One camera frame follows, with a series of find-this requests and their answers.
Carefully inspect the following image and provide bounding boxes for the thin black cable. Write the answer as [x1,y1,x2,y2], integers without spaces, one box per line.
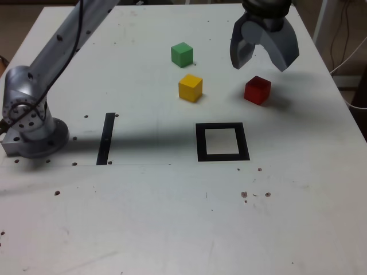
[329,0,351,71]

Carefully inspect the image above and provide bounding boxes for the yellow cube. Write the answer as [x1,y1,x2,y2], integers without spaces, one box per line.
[178,73,204,103]

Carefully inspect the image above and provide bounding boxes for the green cube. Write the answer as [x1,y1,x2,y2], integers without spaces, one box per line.
[170,42,194,69]

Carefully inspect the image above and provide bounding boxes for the black tape square outline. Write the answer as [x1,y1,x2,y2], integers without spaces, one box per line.
[195,122,251,163]

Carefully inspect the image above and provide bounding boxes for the white post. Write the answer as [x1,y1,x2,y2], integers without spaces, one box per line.
[312,0,329,44]

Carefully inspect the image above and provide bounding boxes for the black tape strip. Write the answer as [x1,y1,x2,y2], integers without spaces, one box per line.
[96,112,116,166]

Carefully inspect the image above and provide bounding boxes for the white cable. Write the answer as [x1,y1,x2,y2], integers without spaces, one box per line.
[329,36,367,76]
[342,94,367,110]

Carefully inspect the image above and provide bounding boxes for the red cube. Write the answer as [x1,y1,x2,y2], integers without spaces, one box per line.
[244,76,272,106]

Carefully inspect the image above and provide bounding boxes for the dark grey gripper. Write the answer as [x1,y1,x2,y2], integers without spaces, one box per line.
[229,11,300,73]

